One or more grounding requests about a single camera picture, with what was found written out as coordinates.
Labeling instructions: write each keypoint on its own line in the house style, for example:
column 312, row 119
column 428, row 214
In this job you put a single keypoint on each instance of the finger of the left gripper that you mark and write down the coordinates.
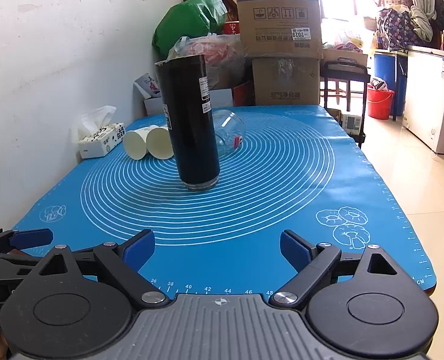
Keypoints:
column 20, row 240

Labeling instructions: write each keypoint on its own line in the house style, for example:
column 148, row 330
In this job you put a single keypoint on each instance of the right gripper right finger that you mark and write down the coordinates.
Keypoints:
column 314, row 264

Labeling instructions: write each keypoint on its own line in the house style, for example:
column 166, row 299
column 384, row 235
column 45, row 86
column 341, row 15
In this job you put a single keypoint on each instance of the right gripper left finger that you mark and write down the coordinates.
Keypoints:
column 119, row 265

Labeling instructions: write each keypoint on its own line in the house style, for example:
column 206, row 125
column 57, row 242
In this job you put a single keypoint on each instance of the black tumbler cup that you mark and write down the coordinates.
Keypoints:
column 186, row 105

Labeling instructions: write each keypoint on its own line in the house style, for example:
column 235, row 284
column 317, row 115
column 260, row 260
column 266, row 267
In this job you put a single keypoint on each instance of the left white paper cup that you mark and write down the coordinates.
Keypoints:
column 135, row 142

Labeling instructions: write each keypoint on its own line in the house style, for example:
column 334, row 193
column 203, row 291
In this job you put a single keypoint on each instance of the white paper cup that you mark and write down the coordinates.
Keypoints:
column 135, row 142
column 158, row 143

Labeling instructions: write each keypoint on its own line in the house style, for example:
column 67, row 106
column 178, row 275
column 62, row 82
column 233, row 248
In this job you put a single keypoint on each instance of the right white paper cup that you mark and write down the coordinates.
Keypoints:
column 158, row 143

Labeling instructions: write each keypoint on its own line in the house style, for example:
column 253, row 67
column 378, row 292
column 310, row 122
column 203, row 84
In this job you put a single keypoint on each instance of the blue silicone baking mat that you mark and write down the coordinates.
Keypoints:
column 296, row 169

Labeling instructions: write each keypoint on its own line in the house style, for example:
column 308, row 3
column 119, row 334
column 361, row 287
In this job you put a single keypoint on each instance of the white tissue pack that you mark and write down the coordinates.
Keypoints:
column 96, row 134

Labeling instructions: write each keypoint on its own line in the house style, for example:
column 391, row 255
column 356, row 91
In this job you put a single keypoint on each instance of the clear glass jar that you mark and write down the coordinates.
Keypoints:
column 230, row 132

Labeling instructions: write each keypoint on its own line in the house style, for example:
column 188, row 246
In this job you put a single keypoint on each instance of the white printed paper bag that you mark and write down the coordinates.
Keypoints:
column 148, row 86

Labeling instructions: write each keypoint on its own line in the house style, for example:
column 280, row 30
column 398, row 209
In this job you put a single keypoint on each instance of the red plastic bucket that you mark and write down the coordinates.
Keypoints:
column 379, row 103

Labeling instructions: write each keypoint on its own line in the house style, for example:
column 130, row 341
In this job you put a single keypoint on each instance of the lower brown cardboard box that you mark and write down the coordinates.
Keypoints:
column 286, row 81

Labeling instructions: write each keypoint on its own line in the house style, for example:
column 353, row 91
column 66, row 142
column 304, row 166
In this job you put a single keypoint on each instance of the brown cardboard box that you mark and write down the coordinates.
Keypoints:
column 280, row 28
column 286, row 81

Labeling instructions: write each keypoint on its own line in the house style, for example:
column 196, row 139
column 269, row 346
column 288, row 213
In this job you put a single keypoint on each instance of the white chest freezer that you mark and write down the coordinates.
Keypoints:
column 424, row 102

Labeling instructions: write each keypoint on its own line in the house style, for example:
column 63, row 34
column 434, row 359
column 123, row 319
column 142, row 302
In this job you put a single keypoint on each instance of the blue plastic barrel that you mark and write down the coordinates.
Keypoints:
column 392, row 68

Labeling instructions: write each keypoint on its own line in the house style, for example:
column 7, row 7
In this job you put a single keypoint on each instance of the clear plastic bag red contents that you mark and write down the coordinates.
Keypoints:
column 224, row 56

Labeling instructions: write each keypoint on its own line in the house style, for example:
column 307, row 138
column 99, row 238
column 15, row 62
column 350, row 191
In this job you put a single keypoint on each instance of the floral purple bag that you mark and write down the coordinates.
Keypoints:
column 395, row 31

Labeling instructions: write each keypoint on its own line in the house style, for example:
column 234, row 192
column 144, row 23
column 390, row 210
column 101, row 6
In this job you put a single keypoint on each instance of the upper brown cardboard box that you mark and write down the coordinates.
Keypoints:
column 280, row 28

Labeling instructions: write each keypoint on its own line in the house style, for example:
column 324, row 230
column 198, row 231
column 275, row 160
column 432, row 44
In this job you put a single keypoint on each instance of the green plastic bag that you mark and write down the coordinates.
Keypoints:
column 193, row 19

